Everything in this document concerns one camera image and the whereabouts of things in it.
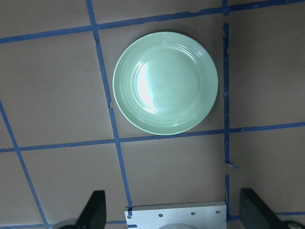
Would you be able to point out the silver metal mounting plate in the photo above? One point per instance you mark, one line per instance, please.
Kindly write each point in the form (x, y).
(208, 215)

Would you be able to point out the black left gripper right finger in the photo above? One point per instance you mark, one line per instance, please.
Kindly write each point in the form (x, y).
(255, 214)

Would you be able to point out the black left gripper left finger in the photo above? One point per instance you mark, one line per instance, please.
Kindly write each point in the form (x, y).
(93, 215)

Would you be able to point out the light green ceramic plate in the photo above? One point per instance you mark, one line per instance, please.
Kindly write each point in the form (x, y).
(165, 83)

